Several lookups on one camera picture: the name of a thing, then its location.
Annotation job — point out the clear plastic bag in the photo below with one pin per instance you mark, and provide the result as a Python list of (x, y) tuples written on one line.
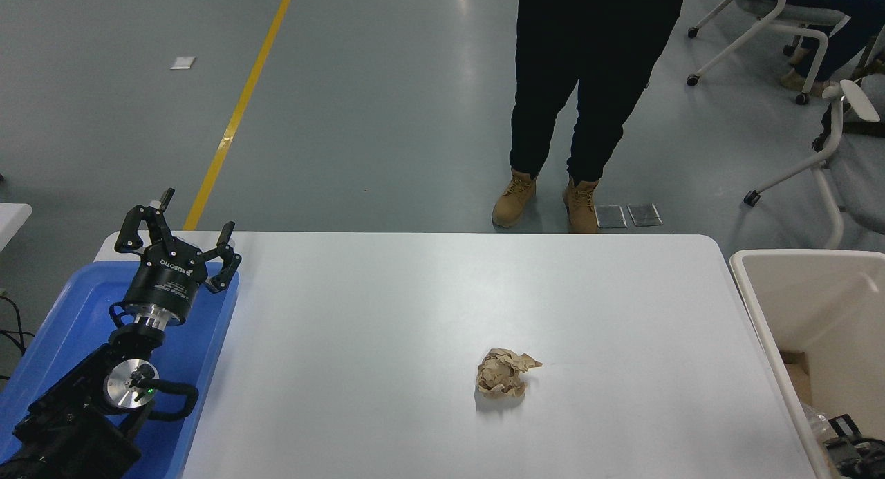
[(816, 420)]

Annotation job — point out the blue plastic tray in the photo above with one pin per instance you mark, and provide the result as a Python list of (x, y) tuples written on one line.
[(76, 313)]

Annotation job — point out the large pale bin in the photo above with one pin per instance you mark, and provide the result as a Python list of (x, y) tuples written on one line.
[(816, 306)]

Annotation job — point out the tan paper ball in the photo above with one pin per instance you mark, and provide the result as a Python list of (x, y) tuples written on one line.
[(501, 375)]

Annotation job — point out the person sitting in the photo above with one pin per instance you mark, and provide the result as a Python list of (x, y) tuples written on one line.
[(847, 30)]

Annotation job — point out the small white side table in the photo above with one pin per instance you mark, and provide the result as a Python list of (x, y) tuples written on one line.
[(10, 220)]

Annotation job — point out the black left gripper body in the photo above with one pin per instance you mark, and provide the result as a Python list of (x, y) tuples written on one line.
[(166, 278)]

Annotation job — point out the white wheeled office chair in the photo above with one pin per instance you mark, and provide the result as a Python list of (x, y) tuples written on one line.
[(774, 9), (857, 182)]

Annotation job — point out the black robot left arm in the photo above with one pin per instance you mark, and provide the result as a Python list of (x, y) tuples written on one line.
[(69, 410)]

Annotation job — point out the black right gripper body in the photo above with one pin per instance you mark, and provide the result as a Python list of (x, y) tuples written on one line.
[(864, 462)]

